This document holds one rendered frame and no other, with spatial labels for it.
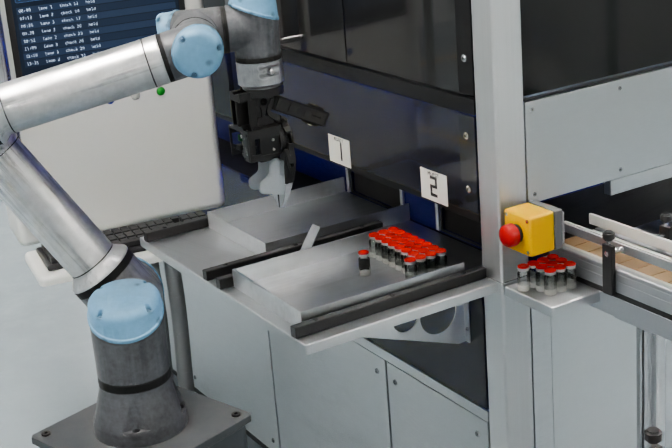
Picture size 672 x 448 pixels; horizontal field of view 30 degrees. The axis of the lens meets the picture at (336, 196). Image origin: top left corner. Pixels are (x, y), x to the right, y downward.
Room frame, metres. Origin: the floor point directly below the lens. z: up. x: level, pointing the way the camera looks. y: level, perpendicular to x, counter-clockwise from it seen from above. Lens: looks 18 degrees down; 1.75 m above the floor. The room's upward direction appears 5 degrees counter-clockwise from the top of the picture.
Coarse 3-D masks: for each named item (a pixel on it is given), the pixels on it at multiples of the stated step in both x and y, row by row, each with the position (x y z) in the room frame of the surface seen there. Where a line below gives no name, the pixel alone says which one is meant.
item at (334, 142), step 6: (330, 138) 2.56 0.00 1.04; (336, 138) 2.54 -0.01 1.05; (342, 138) 2.52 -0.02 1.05; (330, 144) 2.57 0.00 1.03; (336, 144) 2.54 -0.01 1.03; (342, 144) 2.52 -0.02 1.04; (348, 144) 2.50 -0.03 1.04; (330, 150) 2.57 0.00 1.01; (336, 150) 2.55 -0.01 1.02; (342, 150) 2.52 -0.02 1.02; (348, 150) 2.50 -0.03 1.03; (330, 156) 2.57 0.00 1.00; (336, 156) 2.55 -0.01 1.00; (342, 156) 2.53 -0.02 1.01; (348, 156) 2.50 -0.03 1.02; (336, 162) 2.55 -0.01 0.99; (342, 162) 2.53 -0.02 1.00; (348, 162) 2.51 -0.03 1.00
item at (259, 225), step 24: (312, 192) 2.64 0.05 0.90; (336, 192) 2.67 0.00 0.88; (216, 216) 2.48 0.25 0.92; (240, 216) 2.55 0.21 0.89; (264, 216) 2.55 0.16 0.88; (288, 216) 2.54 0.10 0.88; (312, 216) 2.53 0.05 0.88; (336, 216) 2.52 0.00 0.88; (360, 216) 2.41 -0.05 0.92; (384, 216) 2.43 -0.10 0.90; (408, 216) 2.46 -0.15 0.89; (240, 240) 2.39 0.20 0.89; (264, 240) 2.40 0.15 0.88; (288, 240) 2.32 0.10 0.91
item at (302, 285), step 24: (336, 240) 2.28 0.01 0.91; (360, 240) 2.30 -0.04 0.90; (264, 264) 2.20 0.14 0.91; (288, 264) 2.22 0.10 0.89; (312, 264) 2.25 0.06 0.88; (336, 264) 2.24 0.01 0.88; (384, 264) 2.21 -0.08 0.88; (456, 264) 2.10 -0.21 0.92; (240, 288) 2.14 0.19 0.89; (264, 288) 2.06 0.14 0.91; (288, 288) 2.13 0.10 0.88; (312, 288) 2.12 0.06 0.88; (336, 288) 2.11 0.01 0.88; (360, 288) 2.11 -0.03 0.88; (384, 288) 2.03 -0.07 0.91; (288, 312) 1.98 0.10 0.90; (312, 312) 1.95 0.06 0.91
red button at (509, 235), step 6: (504, 228) 2.01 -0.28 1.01; (510, 228) 2.00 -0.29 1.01; (516, 228) 2.00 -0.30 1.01; (504, 234) 2.00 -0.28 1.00; (510, 234) 2.00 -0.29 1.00; (516, 234) 2.00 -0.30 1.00; (504, 240) 2.01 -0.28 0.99; (510, 240) 2.00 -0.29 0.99; (516, 240) 2.00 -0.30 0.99; (510, 246) 2.00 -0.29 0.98
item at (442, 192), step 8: (424, 168) 2.26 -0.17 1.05; (424, 176) 2.27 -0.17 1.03; (440, 176) 2.22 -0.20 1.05; (424, 184) 2.27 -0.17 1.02; (432, 184) 2.24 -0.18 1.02; (440, 184) 2.22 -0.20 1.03; (424, 192) 2.27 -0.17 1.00; (440, 192) 2.22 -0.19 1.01; (432, 200) 2.25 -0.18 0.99; (440, 200) 2.22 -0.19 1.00
